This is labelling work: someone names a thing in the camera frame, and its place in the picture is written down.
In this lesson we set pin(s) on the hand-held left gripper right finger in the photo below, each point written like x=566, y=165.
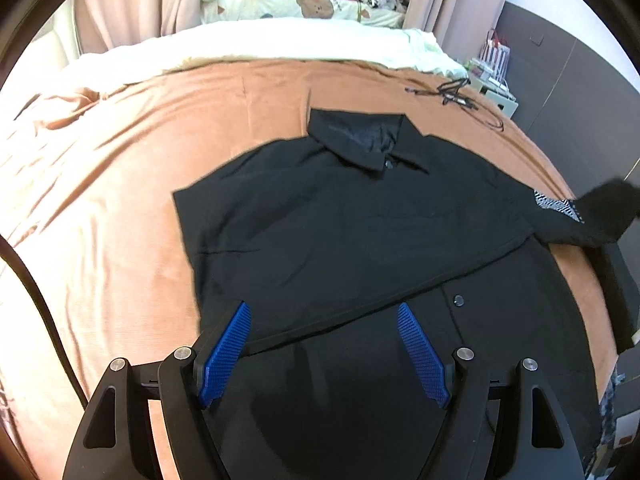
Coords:
x=422, y=355

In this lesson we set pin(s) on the cream padded headboard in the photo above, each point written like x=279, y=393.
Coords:
x=57, y=45

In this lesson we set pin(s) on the black button shirt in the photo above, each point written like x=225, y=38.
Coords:
x=350, y=220

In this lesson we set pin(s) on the white nightstand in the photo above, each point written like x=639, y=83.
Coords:
x=502, y=100

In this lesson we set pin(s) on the striped gift bag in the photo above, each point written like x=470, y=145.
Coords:
x=495, y=57

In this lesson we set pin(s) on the wall switch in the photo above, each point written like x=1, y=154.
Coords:
x=537, y=39

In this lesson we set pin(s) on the bear print pillow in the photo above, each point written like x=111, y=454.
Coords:
x=260, y=7

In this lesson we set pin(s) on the white duvet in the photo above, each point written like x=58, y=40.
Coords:
x=275, y=40

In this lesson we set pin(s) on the orange-brown bed cover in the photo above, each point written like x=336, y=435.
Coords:
x=125, y=160

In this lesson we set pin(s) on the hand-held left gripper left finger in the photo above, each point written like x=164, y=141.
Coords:
x=225, y=355

